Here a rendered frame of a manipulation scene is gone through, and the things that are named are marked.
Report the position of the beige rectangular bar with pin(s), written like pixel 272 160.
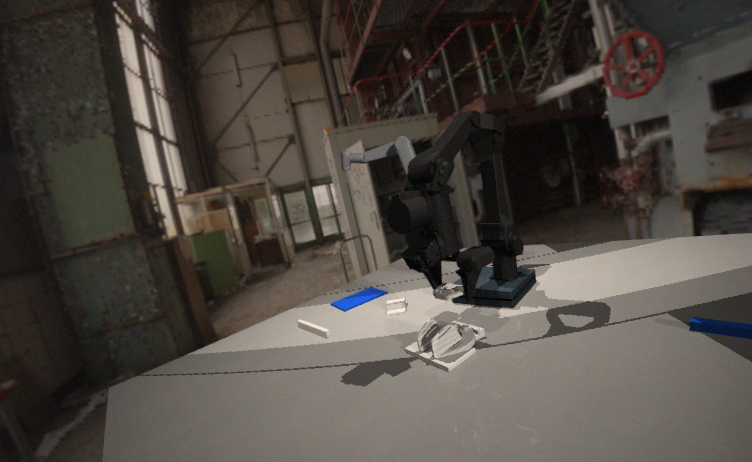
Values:
pixel 314 328

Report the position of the blue rectangular bar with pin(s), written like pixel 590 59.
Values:
pixel 721 327

